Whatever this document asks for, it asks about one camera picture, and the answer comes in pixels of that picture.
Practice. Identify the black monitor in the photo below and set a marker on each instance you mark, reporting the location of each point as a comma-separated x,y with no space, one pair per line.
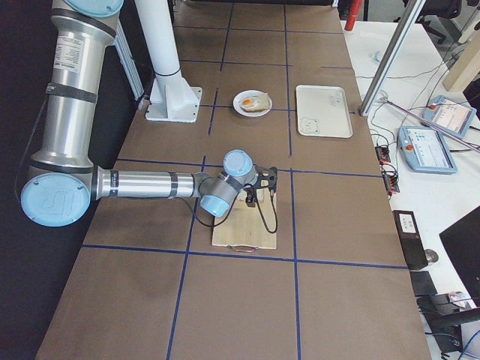
461,243

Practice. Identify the aluminium frame post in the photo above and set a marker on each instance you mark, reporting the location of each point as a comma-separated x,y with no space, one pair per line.
406,21

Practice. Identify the orange black power connector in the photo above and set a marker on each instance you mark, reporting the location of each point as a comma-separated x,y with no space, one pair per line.
383,154

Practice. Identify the reacher grabber stick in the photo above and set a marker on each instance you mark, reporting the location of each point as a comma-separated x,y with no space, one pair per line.
421,119

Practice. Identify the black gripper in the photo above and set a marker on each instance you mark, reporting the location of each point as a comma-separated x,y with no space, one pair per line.
250,194

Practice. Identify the bread with fried egg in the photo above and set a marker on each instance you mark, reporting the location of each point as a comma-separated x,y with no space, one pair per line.
255,103

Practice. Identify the far teach pendant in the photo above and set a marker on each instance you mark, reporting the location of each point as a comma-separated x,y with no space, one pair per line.
454,117

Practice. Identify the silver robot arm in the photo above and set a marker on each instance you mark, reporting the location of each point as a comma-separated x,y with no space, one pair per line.
62,180

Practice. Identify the teach pendant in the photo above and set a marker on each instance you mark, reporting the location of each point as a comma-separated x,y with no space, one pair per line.
425,150
454,117

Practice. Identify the near teach pendant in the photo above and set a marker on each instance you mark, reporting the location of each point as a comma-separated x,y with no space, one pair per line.
425,150

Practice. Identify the white mounting pillar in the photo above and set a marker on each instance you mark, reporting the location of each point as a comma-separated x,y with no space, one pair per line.
172,99

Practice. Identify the red cylinder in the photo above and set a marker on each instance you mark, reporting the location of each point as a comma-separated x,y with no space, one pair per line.
354,8

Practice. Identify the metal cutting board handle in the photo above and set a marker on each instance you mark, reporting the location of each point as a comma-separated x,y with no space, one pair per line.
242,248

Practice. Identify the wooden cutting board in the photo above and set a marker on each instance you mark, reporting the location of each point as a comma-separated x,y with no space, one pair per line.
243,226

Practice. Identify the cream bear tray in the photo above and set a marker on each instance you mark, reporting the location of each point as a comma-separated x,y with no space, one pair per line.
322,111

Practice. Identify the black box with label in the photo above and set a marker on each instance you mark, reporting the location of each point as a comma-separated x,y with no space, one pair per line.
410,240

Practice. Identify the white round plate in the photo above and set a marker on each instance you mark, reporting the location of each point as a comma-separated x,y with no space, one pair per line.
241,95

